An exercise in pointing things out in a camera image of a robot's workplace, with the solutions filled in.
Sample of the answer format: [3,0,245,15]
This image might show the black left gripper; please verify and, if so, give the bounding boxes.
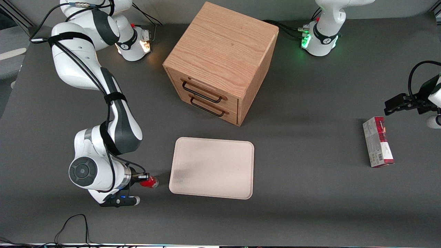
[384,74,441,116]

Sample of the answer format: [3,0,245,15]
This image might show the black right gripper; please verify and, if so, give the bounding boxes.
[121,172,150,195]

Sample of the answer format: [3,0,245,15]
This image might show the red coke bottle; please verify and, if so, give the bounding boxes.
[140,176,159,189]

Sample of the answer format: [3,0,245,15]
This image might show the beige rectangular tray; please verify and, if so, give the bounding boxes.
[169,137,255,200]

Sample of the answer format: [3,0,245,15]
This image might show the red and grey carton box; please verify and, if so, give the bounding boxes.
[362,116,395,168]

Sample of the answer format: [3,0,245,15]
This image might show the wooden drawer front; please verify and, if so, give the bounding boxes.
[167,68,239,114]
[171,84,239,125]

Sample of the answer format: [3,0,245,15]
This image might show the wooden drawer cabinet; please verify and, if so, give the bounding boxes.
[163,1,279,127]

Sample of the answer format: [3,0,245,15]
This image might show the black left gripper cable loop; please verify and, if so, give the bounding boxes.
[408,61,441,101]

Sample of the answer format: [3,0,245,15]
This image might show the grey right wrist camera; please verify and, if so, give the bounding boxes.
[100,195,141,207]

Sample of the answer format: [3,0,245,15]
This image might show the black cable on table edge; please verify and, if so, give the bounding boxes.
[0,214,138,248]

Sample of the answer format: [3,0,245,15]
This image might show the black metal drawer handle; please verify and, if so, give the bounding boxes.
[182,80,223,103]
[190,97,226,117]

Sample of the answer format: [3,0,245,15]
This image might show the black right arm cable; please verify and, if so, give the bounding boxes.
[30,0,147,193]

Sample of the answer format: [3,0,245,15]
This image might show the black left arm base cables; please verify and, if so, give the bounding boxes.
[263,8,323,40]

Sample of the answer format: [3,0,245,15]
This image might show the black arm base cables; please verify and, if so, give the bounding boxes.
[131,3,164,44]
[263,8,323,40]

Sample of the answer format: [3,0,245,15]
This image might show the black right arm base cables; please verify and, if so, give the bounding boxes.
[131,3,164,44]

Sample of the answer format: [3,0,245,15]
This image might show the aluminium frame rail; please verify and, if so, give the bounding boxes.
[0,0,35,28]

